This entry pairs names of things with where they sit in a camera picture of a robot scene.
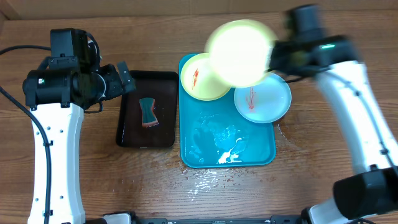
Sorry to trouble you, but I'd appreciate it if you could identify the yellow plate top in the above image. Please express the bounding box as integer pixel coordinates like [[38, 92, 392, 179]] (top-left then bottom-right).
[[180, 53, 231, 101]]

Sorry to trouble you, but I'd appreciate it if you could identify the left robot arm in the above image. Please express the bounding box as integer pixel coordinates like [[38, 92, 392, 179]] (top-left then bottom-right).
[[23, 28, 136, 223]]

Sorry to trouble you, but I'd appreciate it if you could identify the light blue plate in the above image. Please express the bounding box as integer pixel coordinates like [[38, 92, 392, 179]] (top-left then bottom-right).
[[234, 73, 292, 123]]

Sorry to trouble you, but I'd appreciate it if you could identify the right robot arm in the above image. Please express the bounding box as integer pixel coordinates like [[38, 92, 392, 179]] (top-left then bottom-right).
[[269, 4, 397, 224]]

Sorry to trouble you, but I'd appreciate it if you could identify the yellow plate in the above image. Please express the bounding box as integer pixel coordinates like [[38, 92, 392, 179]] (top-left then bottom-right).
[[180, 53, 231, 101], [205, 19, 278, 88]]

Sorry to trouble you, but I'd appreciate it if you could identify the orange and green sponge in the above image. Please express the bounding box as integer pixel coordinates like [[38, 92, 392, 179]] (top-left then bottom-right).
[[139, 98, 159, 128]]

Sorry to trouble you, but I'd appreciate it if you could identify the black rectangular tray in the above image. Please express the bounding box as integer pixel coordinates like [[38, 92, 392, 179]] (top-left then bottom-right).
[[116, 70, 179, 149]]

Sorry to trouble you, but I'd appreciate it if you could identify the yellow plate bottom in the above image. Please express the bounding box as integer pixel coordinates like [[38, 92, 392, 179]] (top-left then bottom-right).
[[205, 19, 278, 88]]

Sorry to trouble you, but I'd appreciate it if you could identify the teal plastic tray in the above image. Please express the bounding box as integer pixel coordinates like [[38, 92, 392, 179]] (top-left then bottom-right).
[[178, 52, 277, 169]]

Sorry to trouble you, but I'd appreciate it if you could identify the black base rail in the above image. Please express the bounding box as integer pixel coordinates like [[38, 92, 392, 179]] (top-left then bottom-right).
[[83, 211, 358, 224]]

